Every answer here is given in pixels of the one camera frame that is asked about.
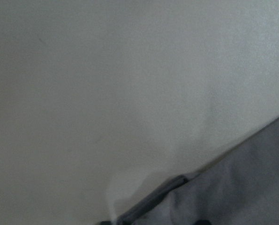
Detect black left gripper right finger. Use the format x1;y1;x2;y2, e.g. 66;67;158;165
195;220;211;225

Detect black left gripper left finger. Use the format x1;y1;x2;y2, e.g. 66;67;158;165
98;221;111;225

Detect dark brown t-shirt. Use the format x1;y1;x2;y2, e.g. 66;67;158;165
116;118;279;225

